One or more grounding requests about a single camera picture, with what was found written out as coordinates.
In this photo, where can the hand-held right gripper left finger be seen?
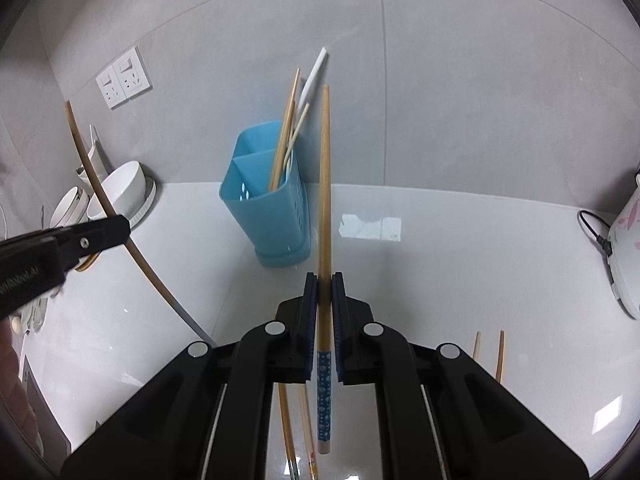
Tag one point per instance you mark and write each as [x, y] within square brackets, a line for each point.
[311, 315]

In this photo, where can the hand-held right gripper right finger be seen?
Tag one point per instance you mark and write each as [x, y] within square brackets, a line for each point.
[338, 315]

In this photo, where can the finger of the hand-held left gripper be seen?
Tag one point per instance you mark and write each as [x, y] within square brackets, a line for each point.
[100, 237]

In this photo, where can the pale banded single chopstick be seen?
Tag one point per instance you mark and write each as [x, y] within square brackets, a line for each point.
[156, 281]

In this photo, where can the blue plastic utensil holder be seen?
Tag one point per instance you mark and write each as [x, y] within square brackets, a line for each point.
[270, 220]

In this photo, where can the blue dotted single chopstick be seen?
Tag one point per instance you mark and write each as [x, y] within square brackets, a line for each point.
[325, 185]

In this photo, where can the set of wooden chopsticks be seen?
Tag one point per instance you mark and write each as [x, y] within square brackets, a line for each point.
[287, 110]

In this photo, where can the white bowl with brown rim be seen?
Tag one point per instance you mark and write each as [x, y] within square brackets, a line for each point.
[65, 205]

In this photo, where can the large white bowl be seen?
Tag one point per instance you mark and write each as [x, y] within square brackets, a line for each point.
[122, 190]

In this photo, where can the white ceramic soup spoon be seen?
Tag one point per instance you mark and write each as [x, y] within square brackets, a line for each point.
[95, 157]

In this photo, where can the white rice cooker pink flowers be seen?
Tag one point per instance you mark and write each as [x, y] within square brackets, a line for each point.
[627, 260]

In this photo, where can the white wall socket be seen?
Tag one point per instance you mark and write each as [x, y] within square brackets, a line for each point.
[131, 74]
[112, 91]

